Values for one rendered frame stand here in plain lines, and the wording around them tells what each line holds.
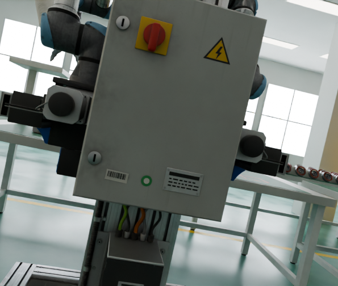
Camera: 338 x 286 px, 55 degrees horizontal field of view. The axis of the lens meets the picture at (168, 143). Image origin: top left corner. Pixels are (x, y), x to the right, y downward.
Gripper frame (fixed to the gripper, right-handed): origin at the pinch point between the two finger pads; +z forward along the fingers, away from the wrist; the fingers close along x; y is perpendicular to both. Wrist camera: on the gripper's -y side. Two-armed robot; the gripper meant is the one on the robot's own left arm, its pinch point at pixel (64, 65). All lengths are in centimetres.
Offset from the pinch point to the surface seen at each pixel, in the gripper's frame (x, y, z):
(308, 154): 351, -327, 13
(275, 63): 402, -654, -210
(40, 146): -3.6, 1.3, 43.9
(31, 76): -41, -93, 3
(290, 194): 138, 5, 43
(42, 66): -28, -66, -3
